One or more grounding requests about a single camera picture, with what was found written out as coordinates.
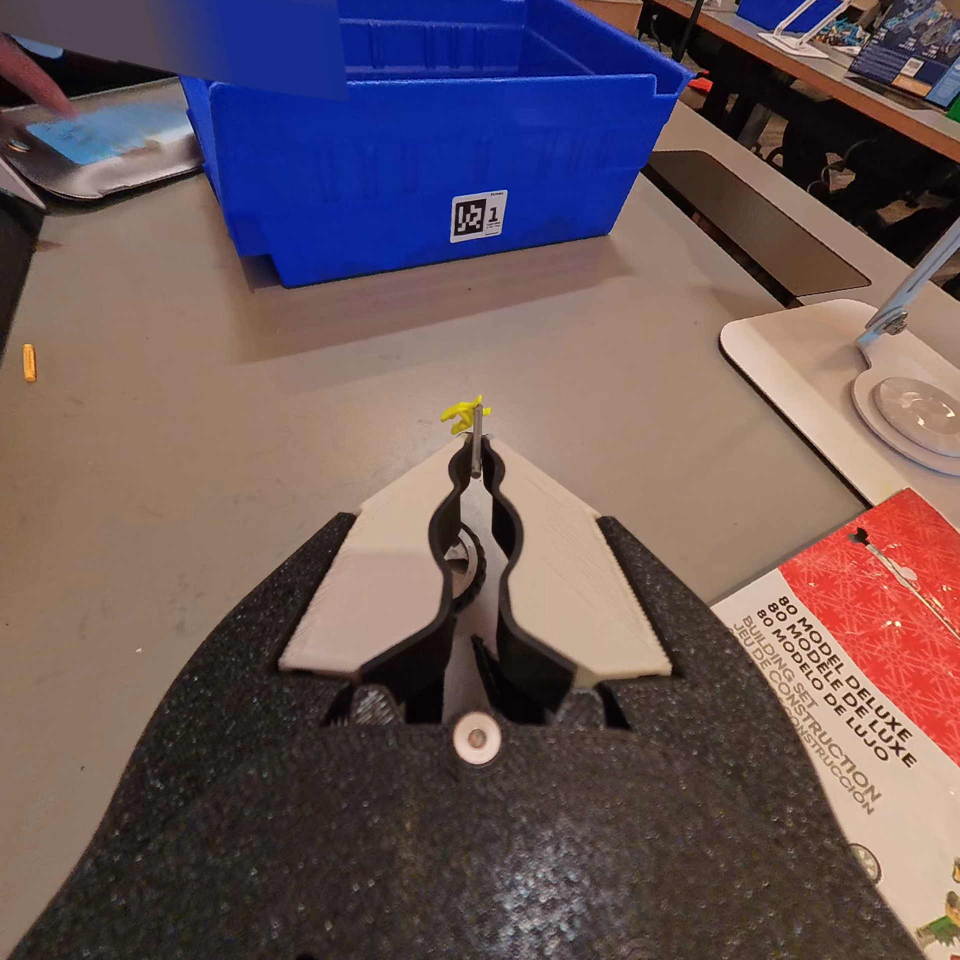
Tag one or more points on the short orange rod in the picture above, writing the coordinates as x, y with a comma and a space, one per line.
29, 364

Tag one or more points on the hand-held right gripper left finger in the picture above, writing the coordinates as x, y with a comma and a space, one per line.
360, 585

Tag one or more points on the wood-edged grey table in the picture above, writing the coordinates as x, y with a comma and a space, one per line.
817, 67

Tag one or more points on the grey rod with yellow connector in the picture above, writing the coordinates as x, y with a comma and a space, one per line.
475, 442

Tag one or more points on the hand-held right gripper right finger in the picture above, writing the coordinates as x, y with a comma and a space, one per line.
570, 585

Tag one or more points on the dark blue printed box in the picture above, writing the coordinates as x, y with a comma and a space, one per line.
900, 45

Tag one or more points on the blue plastic bin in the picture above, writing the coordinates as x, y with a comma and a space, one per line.
420, 150

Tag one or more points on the grey toy wheel black tire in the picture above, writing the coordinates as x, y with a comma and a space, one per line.
474, 581

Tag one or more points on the K'nex building set booklet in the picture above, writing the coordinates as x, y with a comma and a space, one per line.
847, 592

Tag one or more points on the blue card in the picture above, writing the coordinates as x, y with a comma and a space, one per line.
90, 135

